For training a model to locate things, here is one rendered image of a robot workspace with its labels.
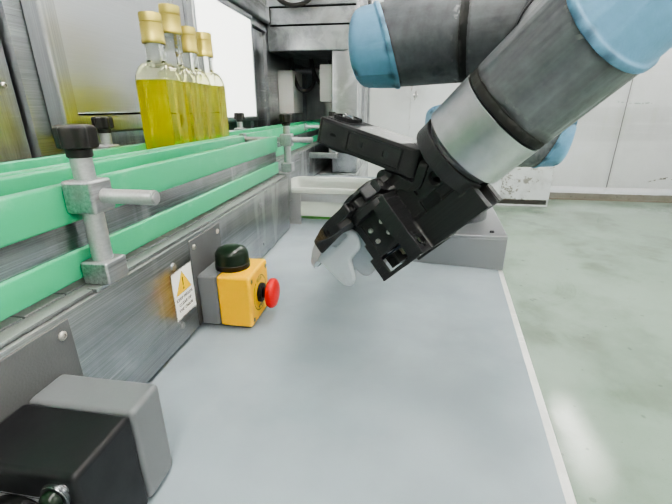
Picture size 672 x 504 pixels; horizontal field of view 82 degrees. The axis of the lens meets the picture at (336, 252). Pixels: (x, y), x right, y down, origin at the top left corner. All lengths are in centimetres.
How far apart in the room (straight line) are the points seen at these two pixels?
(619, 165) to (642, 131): 40
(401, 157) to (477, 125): 7
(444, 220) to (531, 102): 11
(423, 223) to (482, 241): 40
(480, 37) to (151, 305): 39
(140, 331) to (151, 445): 14
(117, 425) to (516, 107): 32
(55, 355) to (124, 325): 8
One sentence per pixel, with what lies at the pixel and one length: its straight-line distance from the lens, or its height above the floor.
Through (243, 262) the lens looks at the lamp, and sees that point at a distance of 51.
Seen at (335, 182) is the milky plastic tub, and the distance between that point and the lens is 110.
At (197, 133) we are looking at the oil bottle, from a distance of 80.
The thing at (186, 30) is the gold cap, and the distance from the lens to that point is 85.
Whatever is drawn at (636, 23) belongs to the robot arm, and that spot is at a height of 106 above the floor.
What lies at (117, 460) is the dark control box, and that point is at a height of 82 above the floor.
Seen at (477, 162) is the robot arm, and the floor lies 99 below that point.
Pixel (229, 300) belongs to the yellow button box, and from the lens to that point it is 51.
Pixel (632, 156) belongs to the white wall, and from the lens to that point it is 561.
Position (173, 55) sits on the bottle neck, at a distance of 80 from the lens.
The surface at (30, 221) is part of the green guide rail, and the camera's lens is 36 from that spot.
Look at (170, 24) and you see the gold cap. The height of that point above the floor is 115.
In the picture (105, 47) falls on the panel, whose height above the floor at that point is 112.
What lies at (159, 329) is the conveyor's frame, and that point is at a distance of 46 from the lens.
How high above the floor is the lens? 102
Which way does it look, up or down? 20 degrees down
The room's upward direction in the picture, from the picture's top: straight up
